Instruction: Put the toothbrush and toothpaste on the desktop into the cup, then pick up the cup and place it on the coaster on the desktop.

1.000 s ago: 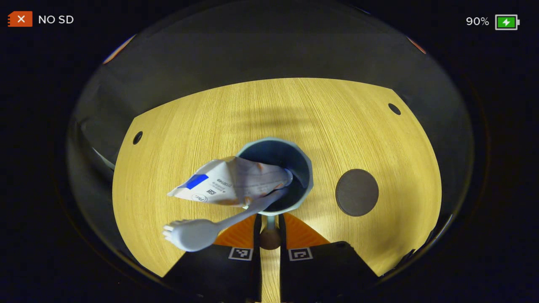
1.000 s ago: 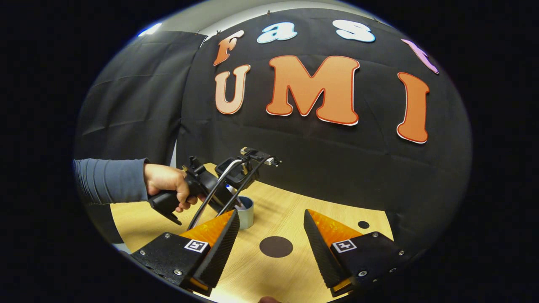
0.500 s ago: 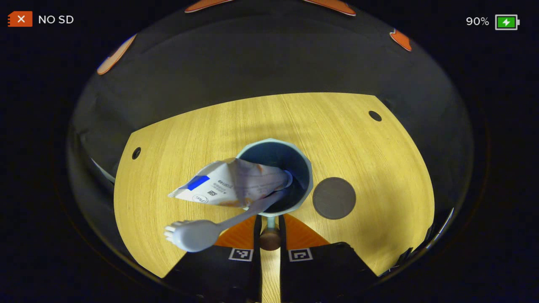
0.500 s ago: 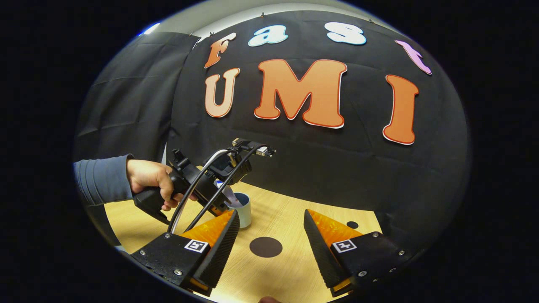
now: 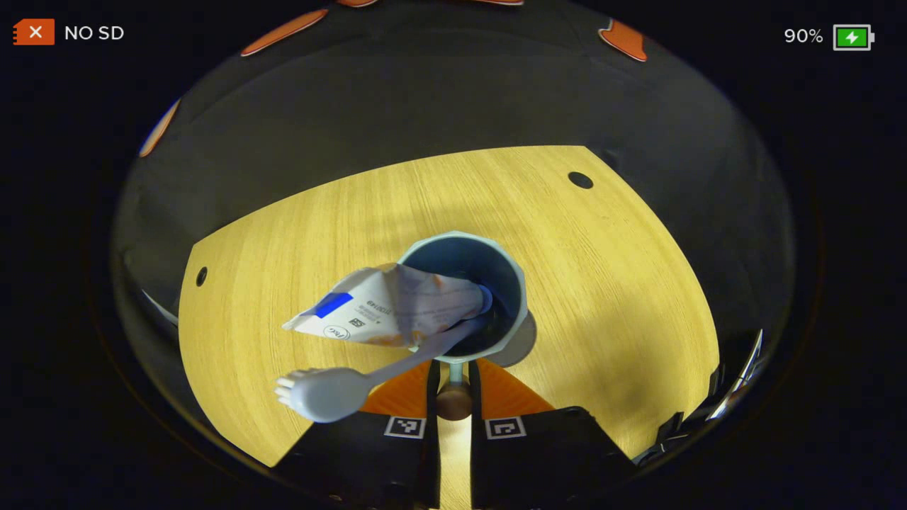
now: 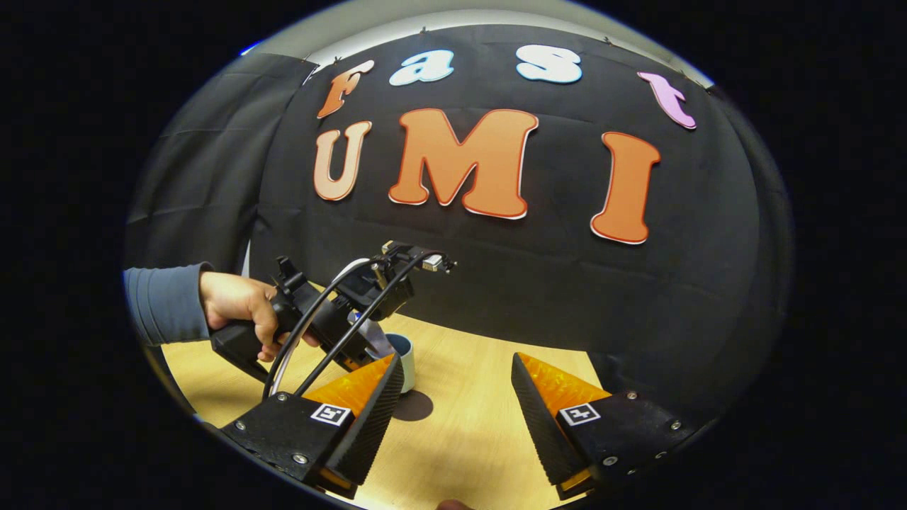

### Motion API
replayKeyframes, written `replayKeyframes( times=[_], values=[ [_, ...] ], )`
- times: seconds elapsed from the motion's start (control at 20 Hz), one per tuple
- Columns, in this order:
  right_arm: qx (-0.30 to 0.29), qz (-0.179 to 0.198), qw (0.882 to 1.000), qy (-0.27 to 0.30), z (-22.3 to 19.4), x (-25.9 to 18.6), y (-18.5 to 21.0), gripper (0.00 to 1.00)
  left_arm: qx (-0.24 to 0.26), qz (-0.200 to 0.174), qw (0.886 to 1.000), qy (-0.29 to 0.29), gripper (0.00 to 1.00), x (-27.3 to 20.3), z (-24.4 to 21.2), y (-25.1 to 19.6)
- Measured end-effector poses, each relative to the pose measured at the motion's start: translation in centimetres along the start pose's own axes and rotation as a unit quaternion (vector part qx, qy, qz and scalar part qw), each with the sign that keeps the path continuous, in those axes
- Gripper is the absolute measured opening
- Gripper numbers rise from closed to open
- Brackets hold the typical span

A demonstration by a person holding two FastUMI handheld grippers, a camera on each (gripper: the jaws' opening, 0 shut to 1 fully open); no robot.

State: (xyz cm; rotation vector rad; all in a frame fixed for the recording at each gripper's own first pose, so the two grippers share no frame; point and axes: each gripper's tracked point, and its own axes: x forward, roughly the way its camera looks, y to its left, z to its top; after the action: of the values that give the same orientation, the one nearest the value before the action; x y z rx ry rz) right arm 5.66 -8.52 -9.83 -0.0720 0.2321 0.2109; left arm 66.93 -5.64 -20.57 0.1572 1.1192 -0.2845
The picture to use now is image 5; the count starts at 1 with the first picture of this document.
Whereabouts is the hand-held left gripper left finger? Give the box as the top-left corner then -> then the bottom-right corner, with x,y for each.
273,358 -> 441,510

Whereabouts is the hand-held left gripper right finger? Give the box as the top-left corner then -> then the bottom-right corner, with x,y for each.
469,358 -> 638,510

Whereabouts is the light blue toothbrush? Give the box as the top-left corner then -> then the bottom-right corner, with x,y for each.
275,315 -> 490,424

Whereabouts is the dark round coaster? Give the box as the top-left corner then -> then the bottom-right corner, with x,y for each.
492,310 -> 538,368

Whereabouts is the white toothpaste tube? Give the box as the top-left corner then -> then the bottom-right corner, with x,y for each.
281,263 -> 493,349

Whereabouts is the light blue cup wooden handle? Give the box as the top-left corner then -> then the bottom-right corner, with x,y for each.
397,230 -> 537,421

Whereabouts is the black backdrop cloth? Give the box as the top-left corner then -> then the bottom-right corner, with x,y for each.
110,0 -> 794,454

